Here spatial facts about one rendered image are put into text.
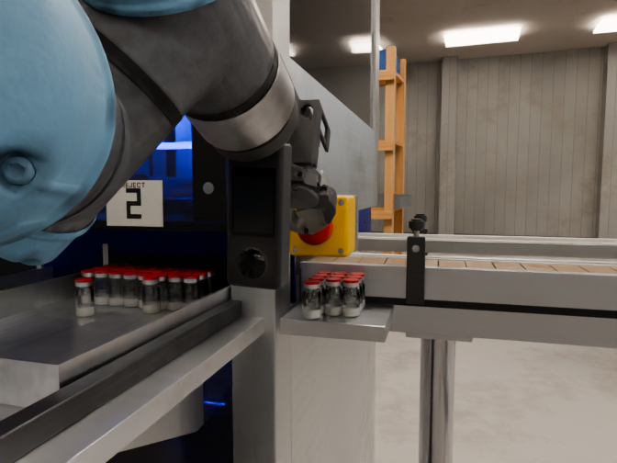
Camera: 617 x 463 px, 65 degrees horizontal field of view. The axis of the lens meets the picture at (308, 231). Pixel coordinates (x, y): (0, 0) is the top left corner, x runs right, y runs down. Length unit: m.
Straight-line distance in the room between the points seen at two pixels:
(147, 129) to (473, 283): 0.51
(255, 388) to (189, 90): 0.45
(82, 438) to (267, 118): 0.24
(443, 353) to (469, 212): 10.03
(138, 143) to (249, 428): 0.48
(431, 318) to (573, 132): 10.29
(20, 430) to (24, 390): 0.08
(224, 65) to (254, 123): 0.05
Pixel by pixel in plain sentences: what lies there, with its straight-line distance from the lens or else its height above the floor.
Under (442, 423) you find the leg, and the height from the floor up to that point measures 0.70.
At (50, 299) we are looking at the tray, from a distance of 0.76.
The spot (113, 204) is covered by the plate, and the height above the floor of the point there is 1.02.
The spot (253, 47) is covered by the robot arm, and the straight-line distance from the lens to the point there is 0.29.
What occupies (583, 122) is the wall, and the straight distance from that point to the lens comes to 10.96.
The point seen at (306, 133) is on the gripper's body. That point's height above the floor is 1.09.
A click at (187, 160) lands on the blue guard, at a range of 0.64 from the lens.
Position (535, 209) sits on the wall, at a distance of 10.79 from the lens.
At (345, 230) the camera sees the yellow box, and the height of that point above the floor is 0.99.
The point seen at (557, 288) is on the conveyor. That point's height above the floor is 0.91.
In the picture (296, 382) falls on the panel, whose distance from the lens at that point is 0.73.
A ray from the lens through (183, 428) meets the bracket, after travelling 0.65.
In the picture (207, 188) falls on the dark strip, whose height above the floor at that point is 1.04.
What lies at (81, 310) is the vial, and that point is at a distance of 0.66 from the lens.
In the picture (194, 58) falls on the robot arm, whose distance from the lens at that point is 0.26.
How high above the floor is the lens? 1.04
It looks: 5 degrees down
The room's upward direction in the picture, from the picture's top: straight up
